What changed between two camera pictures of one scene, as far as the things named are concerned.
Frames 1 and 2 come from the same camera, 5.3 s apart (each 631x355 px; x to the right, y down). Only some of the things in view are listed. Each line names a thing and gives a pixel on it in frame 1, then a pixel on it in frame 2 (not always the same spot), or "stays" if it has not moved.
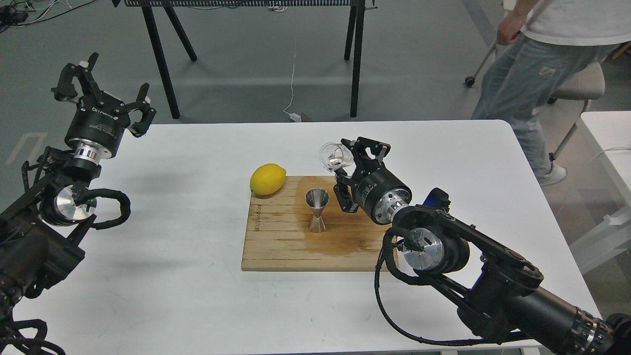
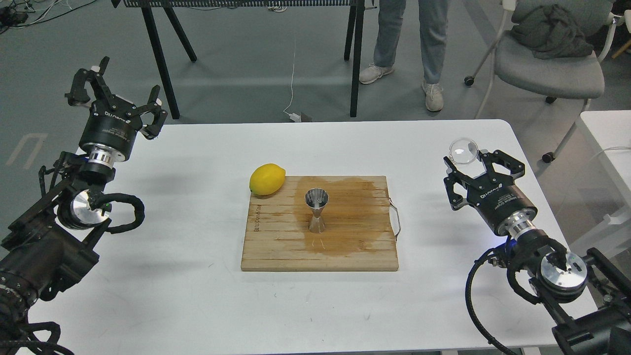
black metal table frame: x=355 y=33 stays
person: x=542 y=45 to x=433 y=18
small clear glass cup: x=333 y=156 to x=464 y=151
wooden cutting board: x=304 y=227 stays
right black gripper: x=378 y=192 to x=500 y=203
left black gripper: x=96 y=125 to x=111 y=124
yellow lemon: x=267 y=179 stays
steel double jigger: x=317 y=198 stays
